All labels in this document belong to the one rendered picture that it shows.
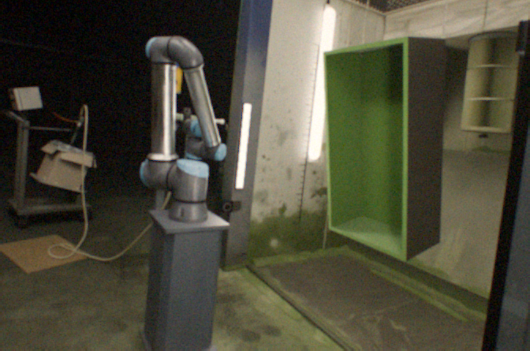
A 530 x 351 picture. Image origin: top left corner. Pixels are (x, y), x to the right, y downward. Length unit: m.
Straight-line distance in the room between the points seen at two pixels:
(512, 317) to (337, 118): 1.68
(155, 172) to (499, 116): 2.39
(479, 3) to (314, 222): 2.13
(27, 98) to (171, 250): 2.52
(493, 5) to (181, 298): 2.77
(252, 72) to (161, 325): 1.71
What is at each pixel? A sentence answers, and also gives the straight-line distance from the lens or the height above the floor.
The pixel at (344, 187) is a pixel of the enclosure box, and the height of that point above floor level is 0.75.
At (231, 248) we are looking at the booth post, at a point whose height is 0.18.
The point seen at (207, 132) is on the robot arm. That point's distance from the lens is 1.74.
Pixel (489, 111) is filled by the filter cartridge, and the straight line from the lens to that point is 2.96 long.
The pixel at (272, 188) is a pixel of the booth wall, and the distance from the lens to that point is 2.68.
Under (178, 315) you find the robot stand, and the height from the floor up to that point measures 0.23.
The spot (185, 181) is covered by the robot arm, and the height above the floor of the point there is 0.83.
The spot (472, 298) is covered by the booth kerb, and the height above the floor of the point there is 0.12.
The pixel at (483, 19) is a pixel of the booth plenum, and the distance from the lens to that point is 3.04.
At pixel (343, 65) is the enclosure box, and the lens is 2.37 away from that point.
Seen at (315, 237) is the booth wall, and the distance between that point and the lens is 3.09.
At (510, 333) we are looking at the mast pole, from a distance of 0.91.
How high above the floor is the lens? 1.11
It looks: 3 degrees down
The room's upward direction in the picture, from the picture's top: 6 degrees clockwise
